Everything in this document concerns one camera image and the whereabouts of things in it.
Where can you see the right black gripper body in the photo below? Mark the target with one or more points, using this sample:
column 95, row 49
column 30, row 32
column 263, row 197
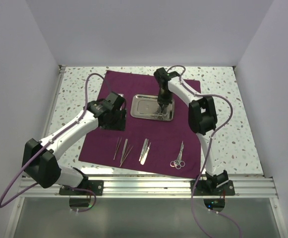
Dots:
column 164, row 96

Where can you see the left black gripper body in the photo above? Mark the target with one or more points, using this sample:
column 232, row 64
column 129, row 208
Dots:
column 117, row 121

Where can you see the steel surgical forceps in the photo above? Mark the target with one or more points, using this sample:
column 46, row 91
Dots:
column 117, row 146

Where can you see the steel scalpel handle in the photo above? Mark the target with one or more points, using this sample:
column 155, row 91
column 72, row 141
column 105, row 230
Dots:
column 146, row 153
column 143, row 148
column 142, row 162

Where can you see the purple surgical cloth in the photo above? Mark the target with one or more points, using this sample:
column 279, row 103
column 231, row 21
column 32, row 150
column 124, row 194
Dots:
column 165, row 137

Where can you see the steel surgical scissors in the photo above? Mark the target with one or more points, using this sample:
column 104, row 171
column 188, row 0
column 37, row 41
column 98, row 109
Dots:
column 172, row 165

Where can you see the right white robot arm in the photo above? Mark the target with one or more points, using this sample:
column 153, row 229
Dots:
column 202, row 119

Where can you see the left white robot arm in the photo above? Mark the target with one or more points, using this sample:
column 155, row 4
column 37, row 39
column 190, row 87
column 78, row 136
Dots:
column 40, row 158

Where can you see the steel hemostat clamp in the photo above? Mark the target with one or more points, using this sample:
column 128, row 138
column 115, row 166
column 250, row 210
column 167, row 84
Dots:
column 162, row 113

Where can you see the steel instrument tray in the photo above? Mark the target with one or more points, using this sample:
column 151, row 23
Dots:
column 145, row 107

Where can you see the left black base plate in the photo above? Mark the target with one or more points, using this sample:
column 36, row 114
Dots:
column 95, row 186

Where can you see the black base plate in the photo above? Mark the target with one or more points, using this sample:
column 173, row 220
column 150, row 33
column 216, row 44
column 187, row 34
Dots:
column 95, row 186
column 203, row 188

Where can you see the aluminium left side rail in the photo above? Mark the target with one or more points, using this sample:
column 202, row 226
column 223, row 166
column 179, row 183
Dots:
column 53, row 102

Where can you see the aluminium rail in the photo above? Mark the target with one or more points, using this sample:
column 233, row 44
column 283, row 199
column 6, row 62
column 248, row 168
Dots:
column 144, row 186
column 53, row 102

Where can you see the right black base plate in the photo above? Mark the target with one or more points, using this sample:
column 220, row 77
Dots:
column 203, row 188

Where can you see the aluminium front rail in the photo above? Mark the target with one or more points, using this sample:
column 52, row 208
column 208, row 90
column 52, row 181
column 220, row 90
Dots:
column 144, row 186

